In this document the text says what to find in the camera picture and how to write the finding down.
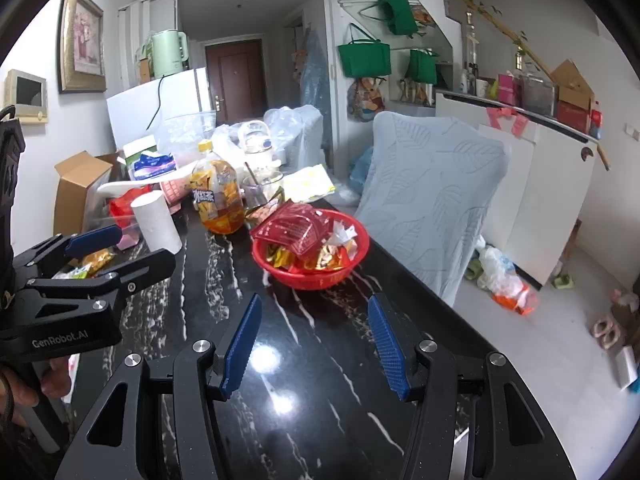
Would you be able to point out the small pink block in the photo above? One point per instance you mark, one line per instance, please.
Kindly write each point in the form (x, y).
(129, 242)

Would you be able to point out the green slipper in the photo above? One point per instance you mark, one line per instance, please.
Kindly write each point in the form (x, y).
(472, 271)
(564, 281)

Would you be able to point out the wall intercom panel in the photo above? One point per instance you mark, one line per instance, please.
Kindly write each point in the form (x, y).
(25, 95)

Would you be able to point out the green and white carton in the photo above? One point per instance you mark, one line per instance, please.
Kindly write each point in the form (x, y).
(137, 147)

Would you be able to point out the beige slipper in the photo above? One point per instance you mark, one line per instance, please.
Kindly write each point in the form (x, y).
(601, 326)
(612, 339)

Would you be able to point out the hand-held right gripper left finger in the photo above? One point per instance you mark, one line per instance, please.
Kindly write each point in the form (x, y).
(240, 350)

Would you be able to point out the iced tea bottle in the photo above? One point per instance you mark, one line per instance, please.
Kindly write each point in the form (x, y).
(217, 205)

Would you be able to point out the white flat box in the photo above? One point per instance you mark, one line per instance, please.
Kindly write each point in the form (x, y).
(626, 366)

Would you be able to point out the dark brown door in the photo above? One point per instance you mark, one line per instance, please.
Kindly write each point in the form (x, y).
(235, 80)

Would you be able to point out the pink box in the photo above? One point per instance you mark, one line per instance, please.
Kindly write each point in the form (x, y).
(508, 91)

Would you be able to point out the tall glass bottle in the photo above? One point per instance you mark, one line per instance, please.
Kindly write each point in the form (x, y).
(470, 60)

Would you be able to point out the white tray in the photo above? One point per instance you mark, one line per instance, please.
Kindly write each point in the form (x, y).
(125, 187)

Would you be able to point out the thin metal stirrer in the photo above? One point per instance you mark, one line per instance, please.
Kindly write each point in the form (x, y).
(250, 172)

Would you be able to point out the large green tote bag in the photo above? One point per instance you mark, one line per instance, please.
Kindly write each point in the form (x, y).
(362, 60)

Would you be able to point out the pink paper decoration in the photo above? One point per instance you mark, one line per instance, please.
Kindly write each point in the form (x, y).
(520, 125)

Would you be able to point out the chair with grey leaf cover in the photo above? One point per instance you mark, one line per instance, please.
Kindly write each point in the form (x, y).
(430, 200)

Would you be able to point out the white jug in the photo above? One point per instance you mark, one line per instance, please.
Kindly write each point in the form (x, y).
(257, 147)

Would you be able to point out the red plastic basket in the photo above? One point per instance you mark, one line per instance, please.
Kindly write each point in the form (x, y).
(310, 277)

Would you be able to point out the plastic-covered chair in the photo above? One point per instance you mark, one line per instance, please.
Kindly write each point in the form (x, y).
(300, 130)

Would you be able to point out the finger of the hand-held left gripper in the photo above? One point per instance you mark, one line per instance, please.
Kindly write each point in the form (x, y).
(95, 241)
(140, 270)

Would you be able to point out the clear drinking glass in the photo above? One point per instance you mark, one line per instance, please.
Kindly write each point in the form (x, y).
(262, 192)

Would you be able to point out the red box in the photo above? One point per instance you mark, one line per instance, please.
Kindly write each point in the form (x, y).
(574, 117)

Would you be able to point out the white toilet paper roll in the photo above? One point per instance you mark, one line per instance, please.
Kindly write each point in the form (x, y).
(155, 225)

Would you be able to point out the dark red snack packet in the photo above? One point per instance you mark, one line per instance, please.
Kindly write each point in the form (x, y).
(290, 232)

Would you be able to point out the white and orange plastic bag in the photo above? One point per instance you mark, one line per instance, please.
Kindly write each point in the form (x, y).
(505, 280)

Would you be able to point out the yellow snack packet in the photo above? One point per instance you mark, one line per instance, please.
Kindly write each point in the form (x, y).
(277, 257)

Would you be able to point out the cola bottle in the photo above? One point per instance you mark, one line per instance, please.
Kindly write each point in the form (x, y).
(595, 122)

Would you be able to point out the white wall socket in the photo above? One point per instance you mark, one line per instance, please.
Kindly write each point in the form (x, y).
(632, 132)

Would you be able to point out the small orange-red snack packet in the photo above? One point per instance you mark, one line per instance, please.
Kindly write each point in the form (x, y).
(327, 260)

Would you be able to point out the blue and white tissue pack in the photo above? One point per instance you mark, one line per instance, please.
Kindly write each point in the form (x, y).
(152, 166)

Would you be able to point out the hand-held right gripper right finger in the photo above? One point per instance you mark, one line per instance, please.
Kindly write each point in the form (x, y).
(390, 350)

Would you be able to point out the brown cardboard box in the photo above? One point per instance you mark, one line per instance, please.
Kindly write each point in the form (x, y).
(72, 190)

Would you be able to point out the person's left hand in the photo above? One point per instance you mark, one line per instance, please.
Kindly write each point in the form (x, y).
(55, 380)

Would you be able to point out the green label snack packet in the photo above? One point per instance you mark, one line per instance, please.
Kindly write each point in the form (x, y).
(75, 274)

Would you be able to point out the white cabinet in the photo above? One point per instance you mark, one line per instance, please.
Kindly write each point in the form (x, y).
(530, 185)

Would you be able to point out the white mug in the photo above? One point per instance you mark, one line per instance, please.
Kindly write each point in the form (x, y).
(482, 89)

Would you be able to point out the light green kettle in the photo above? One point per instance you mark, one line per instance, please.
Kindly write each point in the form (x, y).
(167, 57)

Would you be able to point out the open cardboard box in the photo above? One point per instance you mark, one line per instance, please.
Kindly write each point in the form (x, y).
(570, 82)

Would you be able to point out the golden yellow snack bag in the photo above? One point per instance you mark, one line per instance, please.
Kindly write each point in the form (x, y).
(97, 260)

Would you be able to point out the framed picture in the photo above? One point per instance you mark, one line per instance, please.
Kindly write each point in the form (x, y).
(80, 40)

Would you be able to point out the blue plastic bag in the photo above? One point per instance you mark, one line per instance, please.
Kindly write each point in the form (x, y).
(360, 170)

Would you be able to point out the bamboo pole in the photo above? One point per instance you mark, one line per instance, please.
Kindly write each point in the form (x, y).
(604, 158)

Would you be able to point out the bright red snack packet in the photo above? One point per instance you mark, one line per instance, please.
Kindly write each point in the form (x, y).
(122, 212)

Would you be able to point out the clear plastic container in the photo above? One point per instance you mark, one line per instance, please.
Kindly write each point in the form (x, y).
(95, 220)

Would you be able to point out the small green tote bag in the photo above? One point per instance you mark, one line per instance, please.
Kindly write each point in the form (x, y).
(422, 67)

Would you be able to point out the pink plastic basket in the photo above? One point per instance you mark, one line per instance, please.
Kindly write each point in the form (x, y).
(175, 195)

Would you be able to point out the grey box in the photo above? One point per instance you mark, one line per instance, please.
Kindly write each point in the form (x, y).
(539, 95)

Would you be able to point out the white fridge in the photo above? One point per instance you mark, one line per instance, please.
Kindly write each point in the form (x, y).
(135, 115)

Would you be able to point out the printed hanging bag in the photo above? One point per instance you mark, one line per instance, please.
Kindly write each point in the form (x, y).
(365, 102)

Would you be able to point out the yellow and white napkin packet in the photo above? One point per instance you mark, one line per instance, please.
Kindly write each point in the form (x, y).
(310, 182)

